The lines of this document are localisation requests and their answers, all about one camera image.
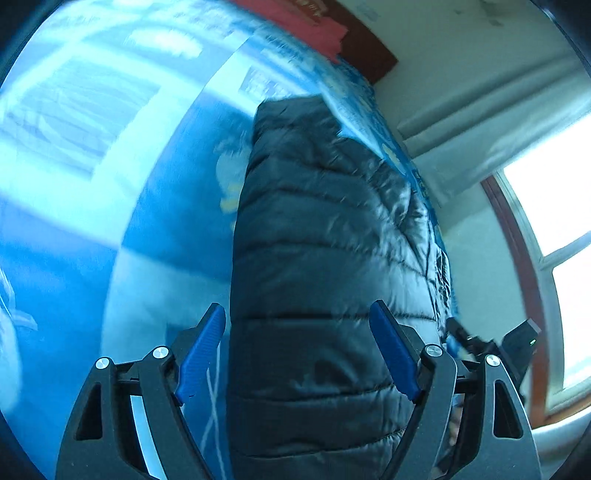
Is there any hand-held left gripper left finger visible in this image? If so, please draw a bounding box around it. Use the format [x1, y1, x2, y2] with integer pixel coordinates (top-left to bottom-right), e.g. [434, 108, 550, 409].
[55, 302, 227, 480]

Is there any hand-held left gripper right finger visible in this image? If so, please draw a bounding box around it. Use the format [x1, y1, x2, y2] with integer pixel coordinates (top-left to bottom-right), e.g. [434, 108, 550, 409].
[368, 299, 542, 480]

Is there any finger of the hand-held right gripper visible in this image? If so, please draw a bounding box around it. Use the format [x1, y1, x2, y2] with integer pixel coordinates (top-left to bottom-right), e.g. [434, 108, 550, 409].
[445, 318, 502, 365]

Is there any black puffer jacket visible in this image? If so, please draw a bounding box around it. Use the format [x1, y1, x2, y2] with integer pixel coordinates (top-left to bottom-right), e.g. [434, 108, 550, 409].
[228, 95, 455, 480]

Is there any blue patterned bed sheet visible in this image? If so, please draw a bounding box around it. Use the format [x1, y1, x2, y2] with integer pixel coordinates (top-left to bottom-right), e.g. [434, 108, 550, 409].
[0, 0, 460, 480]

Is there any white curtain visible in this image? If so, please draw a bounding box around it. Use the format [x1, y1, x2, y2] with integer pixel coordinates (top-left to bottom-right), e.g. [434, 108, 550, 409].
[398, 51, 591, 206]

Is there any wooden headboard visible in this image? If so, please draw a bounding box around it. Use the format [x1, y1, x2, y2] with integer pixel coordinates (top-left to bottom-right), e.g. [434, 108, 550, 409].
[323, 0, 399, 85]

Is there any red pillow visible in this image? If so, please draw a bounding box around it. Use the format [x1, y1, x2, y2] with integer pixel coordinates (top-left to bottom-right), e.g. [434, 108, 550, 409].
[231, 0, 349, 60]

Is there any window with brown wooden frame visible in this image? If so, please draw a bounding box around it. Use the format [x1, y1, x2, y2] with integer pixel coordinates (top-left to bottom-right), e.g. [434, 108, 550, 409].
[480, 129, 591, 425]

